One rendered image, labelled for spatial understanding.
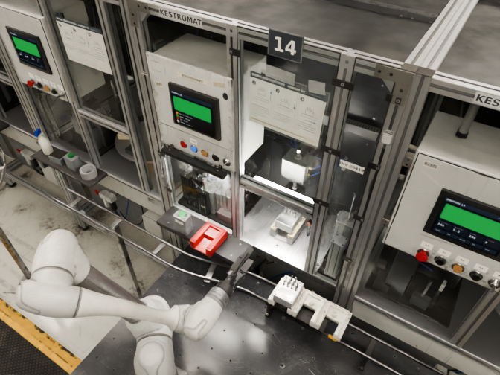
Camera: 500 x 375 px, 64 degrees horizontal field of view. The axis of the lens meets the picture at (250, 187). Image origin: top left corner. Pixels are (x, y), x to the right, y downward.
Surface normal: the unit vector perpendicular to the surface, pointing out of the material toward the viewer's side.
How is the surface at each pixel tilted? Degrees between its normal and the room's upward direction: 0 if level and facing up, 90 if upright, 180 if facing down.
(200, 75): 90
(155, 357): 6
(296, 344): 0
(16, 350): 0
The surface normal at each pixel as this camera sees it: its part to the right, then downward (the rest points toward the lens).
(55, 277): 0.52, -0.59
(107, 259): 0.00, -0.72
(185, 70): -0.53, 0.59
